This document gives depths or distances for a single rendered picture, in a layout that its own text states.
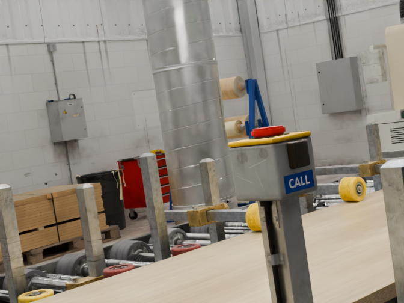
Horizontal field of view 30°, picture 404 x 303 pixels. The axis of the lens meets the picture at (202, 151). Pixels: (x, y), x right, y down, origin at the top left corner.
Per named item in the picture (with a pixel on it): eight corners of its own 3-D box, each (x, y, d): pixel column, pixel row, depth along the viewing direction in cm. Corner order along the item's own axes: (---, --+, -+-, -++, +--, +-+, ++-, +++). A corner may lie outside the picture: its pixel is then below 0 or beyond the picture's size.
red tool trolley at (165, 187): (187, 208, 1002) (178, 149, 998) (152, 220, 940) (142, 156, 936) (159, 210, 1030) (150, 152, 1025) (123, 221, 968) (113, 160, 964)
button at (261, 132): (294, 137, 87) (291, 123, 87) (271, 142, 84) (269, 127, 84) (267, 140, 89) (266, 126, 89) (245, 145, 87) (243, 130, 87)
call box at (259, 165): (320, 195, 87) (311, 129, 87) (282, 207, 82) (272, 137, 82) (275, 196, 92) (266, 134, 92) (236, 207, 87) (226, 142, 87)
